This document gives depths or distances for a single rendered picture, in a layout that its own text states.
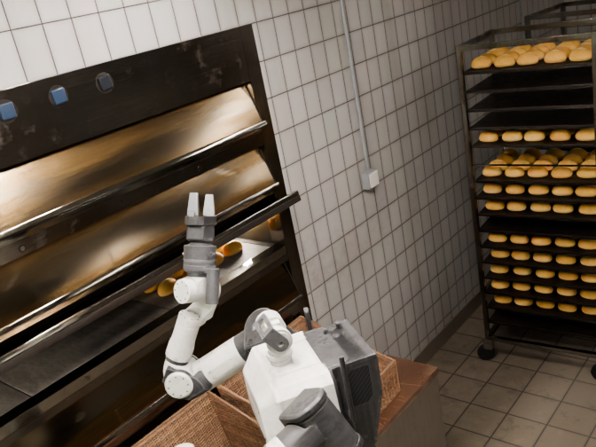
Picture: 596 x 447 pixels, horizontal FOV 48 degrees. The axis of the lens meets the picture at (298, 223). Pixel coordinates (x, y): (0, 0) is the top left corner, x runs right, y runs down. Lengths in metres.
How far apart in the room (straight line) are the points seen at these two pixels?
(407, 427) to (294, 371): 1.34
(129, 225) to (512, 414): 2.20
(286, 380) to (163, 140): 1.12
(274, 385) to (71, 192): 0.96
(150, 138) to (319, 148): 0.92
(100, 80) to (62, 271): 0.61
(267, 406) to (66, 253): 0.94
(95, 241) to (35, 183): 0.28
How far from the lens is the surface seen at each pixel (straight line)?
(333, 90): 3.09
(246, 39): 2.69
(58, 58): 2.18
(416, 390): 2.86
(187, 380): 1.87
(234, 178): 2.63
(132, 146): 2.32
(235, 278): 2.67
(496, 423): 3.60
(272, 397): 1.55
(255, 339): 1.78
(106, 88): 2.25
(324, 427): 1.44
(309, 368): 1.59
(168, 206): 2.42
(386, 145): 3.45
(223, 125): 2.56
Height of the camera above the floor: 2.25
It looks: 20 degrees down
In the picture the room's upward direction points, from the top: 11 degrees counter-clockwise
